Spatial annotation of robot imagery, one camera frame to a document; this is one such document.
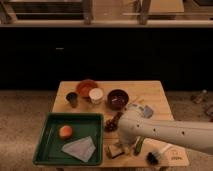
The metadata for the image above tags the whiteboard eraser black wood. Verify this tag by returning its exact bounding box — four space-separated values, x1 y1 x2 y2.
106 142 124 159

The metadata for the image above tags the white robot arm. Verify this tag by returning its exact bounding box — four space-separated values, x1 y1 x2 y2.
118 103 213 155

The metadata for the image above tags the white cup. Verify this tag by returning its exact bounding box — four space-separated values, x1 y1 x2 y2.
89 88 104 104

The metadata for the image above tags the dark metal cup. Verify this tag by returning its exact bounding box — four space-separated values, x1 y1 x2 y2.
66 92 78 108

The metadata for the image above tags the wooden table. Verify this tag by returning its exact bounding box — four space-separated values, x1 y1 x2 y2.
33 80 190 169

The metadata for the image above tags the dark brown bowl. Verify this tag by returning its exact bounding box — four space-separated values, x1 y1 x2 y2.
107 89 129 110

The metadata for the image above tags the orange bowl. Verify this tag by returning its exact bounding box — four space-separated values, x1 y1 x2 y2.
76 79 98 98

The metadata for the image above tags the yellow banana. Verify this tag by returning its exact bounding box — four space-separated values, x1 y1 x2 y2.
126 96 144 108

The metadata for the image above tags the bunch of dark grapes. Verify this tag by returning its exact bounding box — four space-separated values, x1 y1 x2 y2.
105 112 123 132

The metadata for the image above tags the blue sponge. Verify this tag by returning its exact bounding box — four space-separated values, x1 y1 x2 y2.
143 106 154 118

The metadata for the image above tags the orange fruit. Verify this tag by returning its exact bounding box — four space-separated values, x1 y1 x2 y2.
59 125 73 139

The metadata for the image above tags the green cucumber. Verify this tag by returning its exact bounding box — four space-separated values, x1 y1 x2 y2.
134 137 145 156

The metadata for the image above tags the green plastic tray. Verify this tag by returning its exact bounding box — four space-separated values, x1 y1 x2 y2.
33 113 103 166

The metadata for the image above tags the grey folded cloth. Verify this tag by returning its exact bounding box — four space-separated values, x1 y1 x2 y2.
62 136 96 162

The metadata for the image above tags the white handled dish brush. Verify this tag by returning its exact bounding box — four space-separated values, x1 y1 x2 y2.
146 144 172 165

